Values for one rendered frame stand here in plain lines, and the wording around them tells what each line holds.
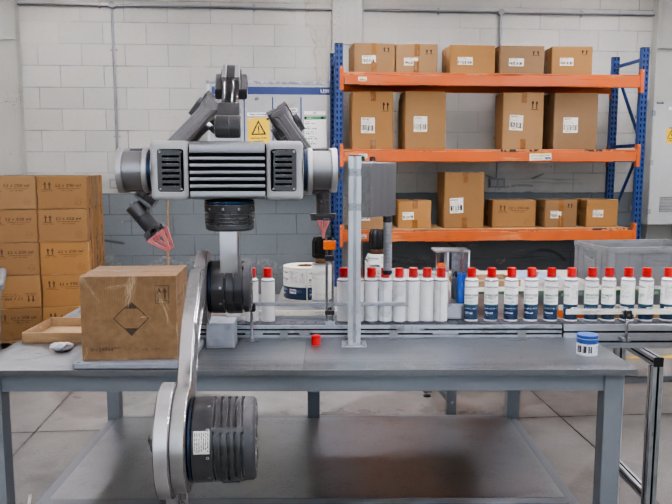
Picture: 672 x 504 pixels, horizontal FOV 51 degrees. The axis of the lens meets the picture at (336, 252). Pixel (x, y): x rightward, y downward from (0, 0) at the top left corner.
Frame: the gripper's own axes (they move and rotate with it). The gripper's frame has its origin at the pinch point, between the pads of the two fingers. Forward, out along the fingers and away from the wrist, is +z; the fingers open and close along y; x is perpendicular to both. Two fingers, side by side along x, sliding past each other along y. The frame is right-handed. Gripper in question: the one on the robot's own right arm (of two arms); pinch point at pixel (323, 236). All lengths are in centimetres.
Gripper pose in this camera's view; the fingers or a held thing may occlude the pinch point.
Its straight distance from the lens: 279.2
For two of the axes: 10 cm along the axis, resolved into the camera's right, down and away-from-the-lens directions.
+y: -10.0, 0.1, -0.1
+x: 0.1, 1.2, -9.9
